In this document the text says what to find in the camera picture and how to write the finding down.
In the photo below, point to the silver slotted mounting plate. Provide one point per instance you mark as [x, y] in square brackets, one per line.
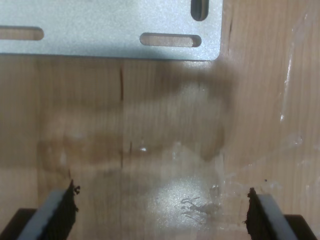
[100, 25]

